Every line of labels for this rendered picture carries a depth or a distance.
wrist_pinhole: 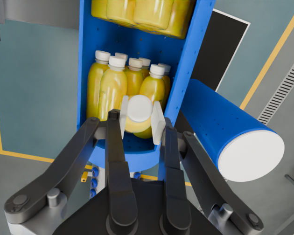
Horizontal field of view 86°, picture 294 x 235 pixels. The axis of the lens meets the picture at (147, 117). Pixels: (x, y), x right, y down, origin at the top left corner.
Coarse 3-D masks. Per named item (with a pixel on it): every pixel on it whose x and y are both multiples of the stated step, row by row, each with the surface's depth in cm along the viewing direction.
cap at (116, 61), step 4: (112, 56) 38; (116, 56) 39; (112, 60) 37; (116, 60) 36; (120, 60) 37; (124, 60) 37; (112, 64) 37; (116, 64) 37; (120, 64) 37; (124, 64) 38
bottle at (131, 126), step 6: (132, 96) 27; (120, 108) 27; (126, 120) 26; (132, 120) 24; (150, 120) 27; (126, 126) 27; (132, 126) 26; (138, 126) 26; (144, 126) 27; (132, 132) 30; (138, 132) 29
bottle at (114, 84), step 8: (104, 72) 39; (112, 72) 37; (120, 72) 38; (104, 80) 38; (112, 80) 37; (120, 80) 38; (104, 88) 38; (112, 88) 38; (120, 88) 38; (104, 96) 39; (112, 96) 39; (120, 96) 39; (104, 104) 40; (112, 104) 40; (104, 112) 41; (104, 120) 42
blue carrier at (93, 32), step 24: (96, 24) 42; (192, 24) 28; (96, 48) 45; (120, 48) 51; (144, 48) 52; (168, 48) 49; (192, 48) 31; (168, 72) 51; (168, 96) 52; (144, 144) 51; (144, 168) 41
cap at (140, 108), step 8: (136, 96) 23; (144, 96) 23; (128, 104) 22; (136, 104) 23; (144, 104) 23; (152, 104) 23; (128, 112) 22; (136, 112) 23; (144, 112) 23; (136, 120) 23; (144, 120) 24
